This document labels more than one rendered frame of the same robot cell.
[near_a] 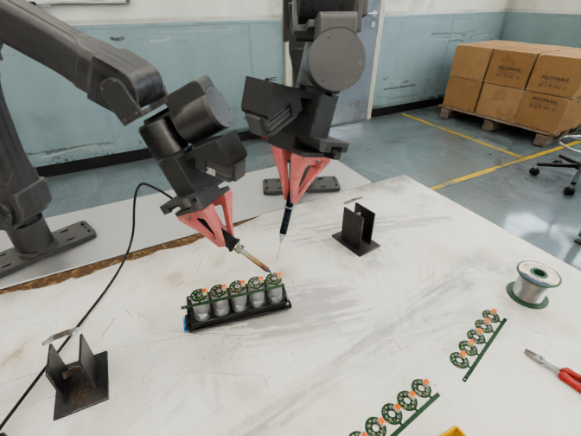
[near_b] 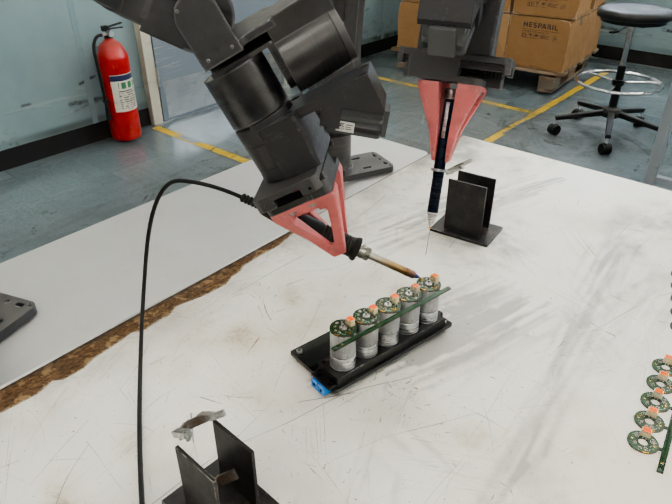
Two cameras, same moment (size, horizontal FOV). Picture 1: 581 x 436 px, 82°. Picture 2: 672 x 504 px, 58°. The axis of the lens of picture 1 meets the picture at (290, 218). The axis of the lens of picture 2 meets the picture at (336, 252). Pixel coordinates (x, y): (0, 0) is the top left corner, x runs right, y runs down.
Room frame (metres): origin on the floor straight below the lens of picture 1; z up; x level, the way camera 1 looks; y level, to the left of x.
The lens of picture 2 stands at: (-0.06, 0.30, 1.16)
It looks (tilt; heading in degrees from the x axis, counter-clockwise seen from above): 32 degrees down; 338
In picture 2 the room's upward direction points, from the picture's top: straight up
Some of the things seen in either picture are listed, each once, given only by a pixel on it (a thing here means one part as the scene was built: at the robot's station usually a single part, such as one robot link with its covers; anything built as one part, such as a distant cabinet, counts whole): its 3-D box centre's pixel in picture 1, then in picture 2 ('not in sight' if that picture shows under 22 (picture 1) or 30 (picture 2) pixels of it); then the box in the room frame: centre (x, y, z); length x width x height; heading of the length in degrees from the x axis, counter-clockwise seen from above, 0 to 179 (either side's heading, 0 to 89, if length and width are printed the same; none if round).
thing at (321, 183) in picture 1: (301, 173); (331, 151); (0.78, -0.03, 0.79); 0.20 x 0.07 x 0.08; 95
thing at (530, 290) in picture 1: (533, 284); not in sight; (0.40, -0.40, 0.78); 0.06 x 0.06 x 0.05
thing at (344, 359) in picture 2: (201, 306); (342, 348); (0.34, 0.13, 0.79); 0.02 x 0.02 x 0.05
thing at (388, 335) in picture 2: (239, 298); (386, 324); (0.36, 0.08, 0.79); 0.02 x 0.02 x 0.05
